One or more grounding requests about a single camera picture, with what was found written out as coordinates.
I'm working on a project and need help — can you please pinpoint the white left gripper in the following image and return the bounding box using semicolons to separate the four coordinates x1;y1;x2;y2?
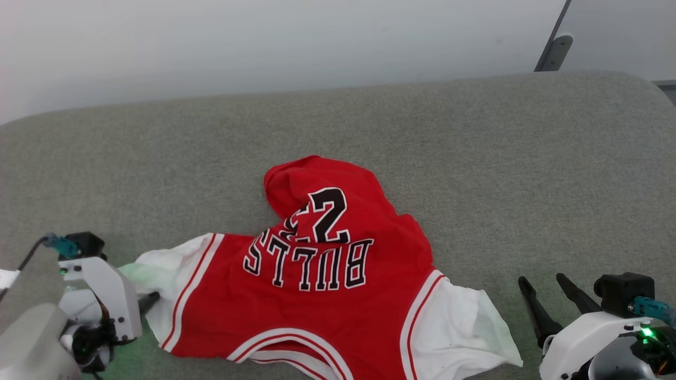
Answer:
58;256;161;341

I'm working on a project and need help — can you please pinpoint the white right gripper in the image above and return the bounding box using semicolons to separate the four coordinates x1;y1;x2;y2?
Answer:
518;273;653;380

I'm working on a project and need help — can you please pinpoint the red and white Bulls jersey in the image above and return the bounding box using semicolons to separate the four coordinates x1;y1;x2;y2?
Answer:
119;155;523;380

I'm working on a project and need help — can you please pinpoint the grey fabric sofa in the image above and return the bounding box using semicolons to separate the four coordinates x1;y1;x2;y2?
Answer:
0;71;676;380

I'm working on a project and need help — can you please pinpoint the black cable with teal plug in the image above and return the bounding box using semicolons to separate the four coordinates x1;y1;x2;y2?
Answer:
627;296;676;327
16;233;80;272

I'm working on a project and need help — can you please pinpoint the grey metal frame bracket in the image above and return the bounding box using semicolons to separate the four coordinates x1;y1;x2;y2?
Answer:
534;0;574;72

